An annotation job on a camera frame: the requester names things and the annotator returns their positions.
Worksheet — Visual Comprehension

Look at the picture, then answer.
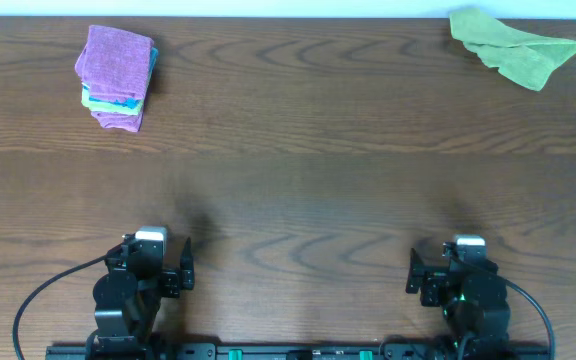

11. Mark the left black cable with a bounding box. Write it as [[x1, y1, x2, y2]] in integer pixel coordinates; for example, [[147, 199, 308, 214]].
[[11, 254, 109, 360]]

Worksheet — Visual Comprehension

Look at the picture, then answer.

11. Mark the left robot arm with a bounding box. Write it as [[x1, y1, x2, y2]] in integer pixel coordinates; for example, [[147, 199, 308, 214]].
[[85, 234, 195, 359]]

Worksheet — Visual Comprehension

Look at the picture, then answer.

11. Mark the purple folded cloth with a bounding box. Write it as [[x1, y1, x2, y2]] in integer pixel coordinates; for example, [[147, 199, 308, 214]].
[[91, 112, 143, 133], [75, 25, 154, 95]]

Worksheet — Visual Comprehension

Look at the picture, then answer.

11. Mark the blue folded cloth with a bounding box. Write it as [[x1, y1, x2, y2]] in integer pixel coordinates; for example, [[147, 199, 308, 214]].
[[82, 46, 160, 110]]

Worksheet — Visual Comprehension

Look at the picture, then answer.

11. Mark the bottom purple folded cloth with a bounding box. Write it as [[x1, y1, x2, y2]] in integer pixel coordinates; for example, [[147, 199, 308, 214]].
[[91, 112, 143, 133]]

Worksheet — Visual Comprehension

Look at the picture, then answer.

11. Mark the light green folded cloth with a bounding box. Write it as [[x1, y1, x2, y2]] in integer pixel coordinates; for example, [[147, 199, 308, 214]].
[[81, 86, 144, 116]]

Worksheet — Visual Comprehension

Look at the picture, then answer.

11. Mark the green microfiber cloth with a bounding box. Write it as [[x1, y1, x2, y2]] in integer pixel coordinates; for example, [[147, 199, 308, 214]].
[[449, 7, 576, 92]]

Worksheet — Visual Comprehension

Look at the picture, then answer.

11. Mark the top purple folded cloth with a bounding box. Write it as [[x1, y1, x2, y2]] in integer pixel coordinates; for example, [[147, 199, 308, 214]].
[[75, 25, 154, 95]]

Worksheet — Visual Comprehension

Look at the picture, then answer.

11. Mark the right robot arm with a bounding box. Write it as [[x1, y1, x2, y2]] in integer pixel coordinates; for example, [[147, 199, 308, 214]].
[[406, 243, 513, 359]]

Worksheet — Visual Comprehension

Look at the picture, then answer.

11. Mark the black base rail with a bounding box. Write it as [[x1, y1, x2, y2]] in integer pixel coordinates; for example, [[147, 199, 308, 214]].
[[45, 342, 550, 360]]

